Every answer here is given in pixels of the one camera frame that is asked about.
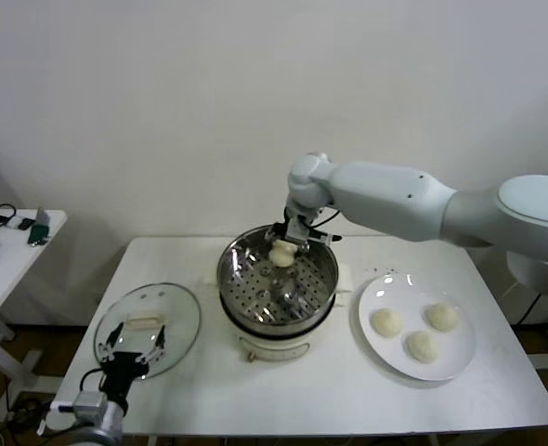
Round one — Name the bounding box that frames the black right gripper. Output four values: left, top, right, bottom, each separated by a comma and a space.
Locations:
265, 208, 324, 256

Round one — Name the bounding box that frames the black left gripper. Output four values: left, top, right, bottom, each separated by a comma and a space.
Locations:
98, 324, 167, 410

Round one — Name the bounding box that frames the white steamed baozi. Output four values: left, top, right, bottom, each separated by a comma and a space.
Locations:
370, 307, 404, 338
267, 239, 299, 270
424, 301, 460, 334
404, 330, 441, 363

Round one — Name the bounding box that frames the round glass lid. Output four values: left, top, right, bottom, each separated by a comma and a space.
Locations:
92, 282, 203, 381

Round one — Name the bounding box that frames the perforated steel steamer basket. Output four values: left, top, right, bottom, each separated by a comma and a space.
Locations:
202, 224, 353, 326

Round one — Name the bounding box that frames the white electric cooker base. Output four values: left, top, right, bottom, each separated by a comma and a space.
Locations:
218, 290, 339, 364

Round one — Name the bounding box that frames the white side table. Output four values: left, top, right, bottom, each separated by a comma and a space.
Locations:
0, 208, 69, 405

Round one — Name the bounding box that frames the large white plate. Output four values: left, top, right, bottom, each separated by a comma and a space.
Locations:
357, 273, 478, 383

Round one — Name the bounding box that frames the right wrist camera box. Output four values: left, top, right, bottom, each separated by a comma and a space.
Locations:
308, 226, 343, 245

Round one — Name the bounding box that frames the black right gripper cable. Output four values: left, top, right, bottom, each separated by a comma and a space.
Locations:
313, 208, 343, 236

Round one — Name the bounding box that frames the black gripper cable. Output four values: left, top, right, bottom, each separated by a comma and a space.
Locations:
78, 366, 108, 396
313, 208, 343, 236

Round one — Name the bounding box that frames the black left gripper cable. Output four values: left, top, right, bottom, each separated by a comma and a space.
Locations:
78, 366, 108, 396

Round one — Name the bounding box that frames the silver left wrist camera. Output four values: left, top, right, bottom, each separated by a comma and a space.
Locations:
50, 391, 107, 422

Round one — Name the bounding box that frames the floor cable bundle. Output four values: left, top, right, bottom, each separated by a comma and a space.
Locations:
0, 397, 47, 440

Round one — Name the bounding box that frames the green handled tool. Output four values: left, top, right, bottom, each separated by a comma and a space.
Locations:
27, 207, 53, 247

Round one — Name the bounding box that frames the black power cable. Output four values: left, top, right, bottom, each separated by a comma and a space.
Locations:
517, 290, 543, 325

